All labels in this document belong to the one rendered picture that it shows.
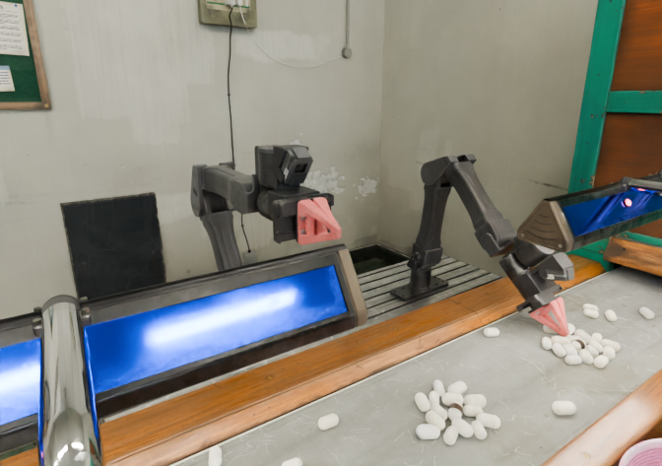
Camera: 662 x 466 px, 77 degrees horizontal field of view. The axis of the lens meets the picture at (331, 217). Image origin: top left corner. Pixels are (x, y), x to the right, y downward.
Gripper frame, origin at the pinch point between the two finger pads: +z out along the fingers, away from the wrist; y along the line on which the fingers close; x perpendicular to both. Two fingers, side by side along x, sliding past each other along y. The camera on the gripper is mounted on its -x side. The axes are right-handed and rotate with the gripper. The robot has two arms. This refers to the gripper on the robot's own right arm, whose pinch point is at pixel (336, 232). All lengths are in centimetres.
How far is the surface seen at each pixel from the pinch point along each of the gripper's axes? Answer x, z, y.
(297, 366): 30.9, -14.4, 1.6
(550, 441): 33.0, 21.4, 25.8
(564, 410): 31.5, 19.9, 32.6
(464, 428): 31.2, 13.2, 15.5
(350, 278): -1.5, 15.7, -9.6
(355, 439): 33.2, 3.9, 1.3
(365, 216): 73, -196, 169
